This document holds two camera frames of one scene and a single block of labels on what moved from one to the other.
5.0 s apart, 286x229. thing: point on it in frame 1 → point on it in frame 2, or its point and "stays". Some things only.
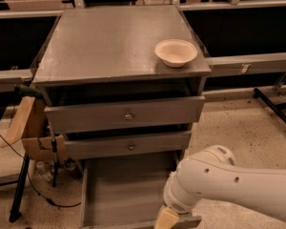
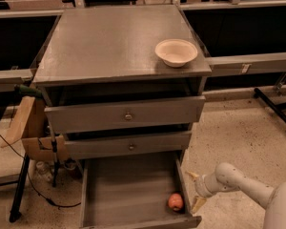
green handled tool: x=22 y=91 stays
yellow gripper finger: x=167 y=218 → x=197 y=204
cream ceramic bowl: x=175 y=52 stays
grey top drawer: x=125 y=114 stays
